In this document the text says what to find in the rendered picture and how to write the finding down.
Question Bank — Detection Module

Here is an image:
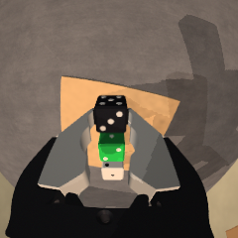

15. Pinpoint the green die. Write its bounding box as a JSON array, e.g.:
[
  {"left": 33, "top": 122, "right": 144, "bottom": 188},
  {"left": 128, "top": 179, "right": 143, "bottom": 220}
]
[{"left": 98, "top": 133, "right": 125, "bottom": 162}]

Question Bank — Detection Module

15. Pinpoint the orange flat mat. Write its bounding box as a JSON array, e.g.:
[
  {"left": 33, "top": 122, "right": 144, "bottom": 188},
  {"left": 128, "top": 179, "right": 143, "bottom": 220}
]
[{"left": 60, "top": 76, "right": 179, "bottom": 171}]

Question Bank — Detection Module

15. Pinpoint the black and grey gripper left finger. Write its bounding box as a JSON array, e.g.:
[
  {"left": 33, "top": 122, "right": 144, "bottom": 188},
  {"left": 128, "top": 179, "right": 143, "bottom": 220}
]
[{"left": 5, "top": 108, "right": 95, "bottom": 238}]

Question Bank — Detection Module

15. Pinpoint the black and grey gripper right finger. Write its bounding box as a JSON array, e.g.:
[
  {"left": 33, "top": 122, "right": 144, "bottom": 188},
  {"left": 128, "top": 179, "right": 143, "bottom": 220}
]
[{"left": 127, "top": 108, "right": 214, "bottom": 238}]

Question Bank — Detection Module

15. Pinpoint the black die with white pips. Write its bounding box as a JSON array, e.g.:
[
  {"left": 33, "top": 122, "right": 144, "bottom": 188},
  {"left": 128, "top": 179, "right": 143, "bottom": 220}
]
[{"left": 94, "top": 95, "right": 128, "bottom": 133}]

